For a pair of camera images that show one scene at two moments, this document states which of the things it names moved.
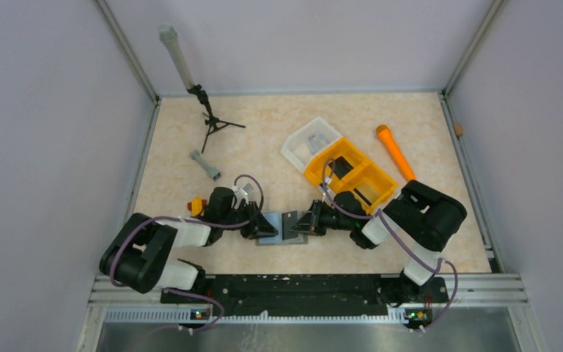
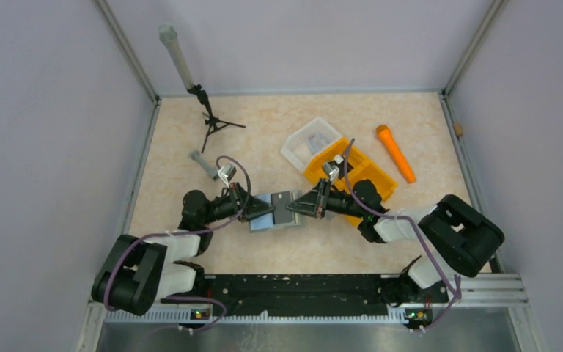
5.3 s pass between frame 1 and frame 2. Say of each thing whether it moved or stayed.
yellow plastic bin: stayed
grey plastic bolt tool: stayed
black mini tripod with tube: stayed
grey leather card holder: moved
